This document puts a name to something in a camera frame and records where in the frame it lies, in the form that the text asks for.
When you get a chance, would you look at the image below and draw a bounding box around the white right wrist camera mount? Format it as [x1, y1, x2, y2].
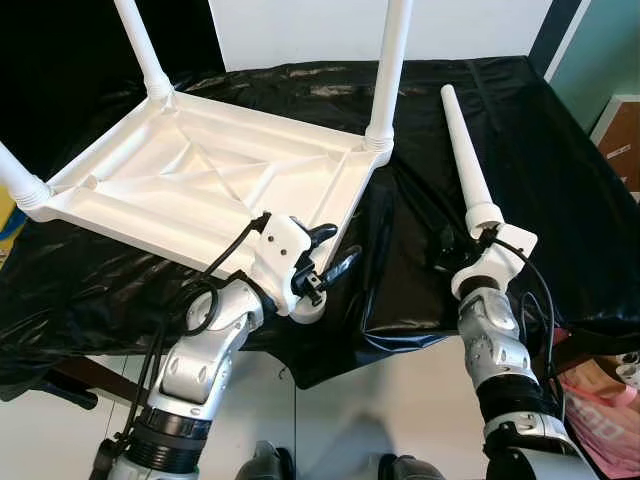
[450, 225, 539, 299]

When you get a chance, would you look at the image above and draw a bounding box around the white plastic table top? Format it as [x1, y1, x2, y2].
[18, 88, 393, 326]

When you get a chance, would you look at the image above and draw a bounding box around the pink plastic bag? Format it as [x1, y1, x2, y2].
[560, 355, 640, 479]

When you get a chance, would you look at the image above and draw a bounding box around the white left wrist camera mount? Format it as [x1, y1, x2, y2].
[250, 213, 313, 319]

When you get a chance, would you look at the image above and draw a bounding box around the grey robot foot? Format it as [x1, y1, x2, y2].
[378, 453, 433, 480]
[235, 440, 297, 480]

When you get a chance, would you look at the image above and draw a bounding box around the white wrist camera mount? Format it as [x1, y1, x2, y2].
[250, 213, 313, 319]
[450, 225, 539, 299]

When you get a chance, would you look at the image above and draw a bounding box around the dark brown wooden beam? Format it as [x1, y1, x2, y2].
[550, 335, 626, 379]
[45, 358, 101, 411]

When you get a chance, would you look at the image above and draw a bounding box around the black plastic table cloth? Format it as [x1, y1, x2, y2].
[0, 55, 640, 391]

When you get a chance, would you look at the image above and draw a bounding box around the grey robot left foot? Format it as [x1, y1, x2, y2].
[235, 440, 297, 480]

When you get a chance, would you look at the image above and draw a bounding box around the grey robot right foot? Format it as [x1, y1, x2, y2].
[378, 453, 433, 480]

